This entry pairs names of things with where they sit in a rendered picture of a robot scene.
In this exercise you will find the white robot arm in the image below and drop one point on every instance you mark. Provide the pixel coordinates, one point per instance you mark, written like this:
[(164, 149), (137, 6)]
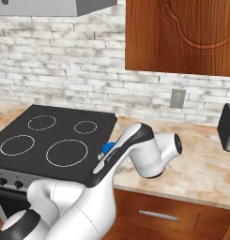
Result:
[(88, 206)]

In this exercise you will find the black stove knob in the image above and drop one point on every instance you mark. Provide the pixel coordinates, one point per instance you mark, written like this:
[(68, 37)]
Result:
[(18, 184), (2, 181)]

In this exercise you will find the blue round object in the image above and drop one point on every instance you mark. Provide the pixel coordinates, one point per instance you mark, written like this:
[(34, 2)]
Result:
[(109, 146)]

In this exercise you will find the black hob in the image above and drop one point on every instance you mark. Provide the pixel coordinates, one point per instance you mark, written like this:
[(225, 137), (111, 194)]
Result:
[(53, 140)]

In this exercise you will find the brown wooden drawer front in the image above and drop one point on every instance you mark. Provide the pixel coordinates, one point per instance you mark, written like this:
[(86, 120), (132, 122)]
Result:
[(169, 215)]

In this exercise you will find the grey toaster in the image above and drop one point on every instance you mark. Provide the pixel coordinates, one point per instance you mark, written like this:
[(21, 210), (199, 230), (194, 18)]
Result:
[(227, 126)]

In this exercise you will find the grey extractor hood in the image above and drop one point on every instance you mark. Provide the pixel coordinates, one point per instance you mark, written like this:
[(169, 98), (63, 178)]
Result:
[(53, 6)]

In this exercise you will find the black oven door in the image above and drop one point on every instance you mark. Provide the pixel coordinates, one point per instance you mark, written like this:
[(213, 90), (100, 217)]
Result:
[(8, 204)]

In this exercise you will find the grey wall socket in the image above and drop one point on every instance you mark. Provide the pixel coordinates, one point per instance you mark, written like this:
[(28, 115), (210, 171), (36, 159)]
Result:
[(177, 98)]

